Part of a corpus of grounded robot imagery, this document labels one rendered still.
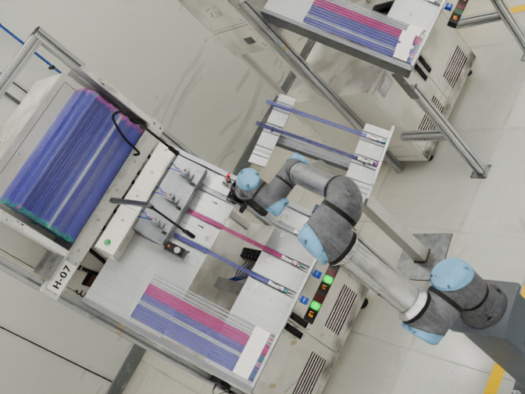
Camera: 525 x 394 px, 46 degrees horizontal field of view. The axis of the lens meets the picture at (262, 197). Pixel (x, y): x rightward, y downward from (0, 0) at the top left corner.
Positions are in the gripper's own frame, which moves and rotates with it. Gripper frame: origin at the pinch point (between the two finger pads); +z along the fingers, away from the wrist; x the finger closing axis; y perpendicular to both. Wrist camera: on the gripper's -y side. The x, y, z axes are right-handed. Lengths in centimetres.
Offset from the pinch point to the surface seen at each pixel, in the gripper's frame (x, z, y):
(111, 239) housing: 36, -1, 38
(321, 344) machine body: 25, 51, -58
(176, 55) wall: -111, 144, 96
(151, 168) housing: 4.3, -1.1, 38.8
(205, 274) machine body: 21, 65, 4
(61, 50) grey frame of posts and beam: -12, -24, 84
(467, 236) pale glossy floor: -47, 33, -94
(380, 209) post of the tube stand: -35, 22, -51
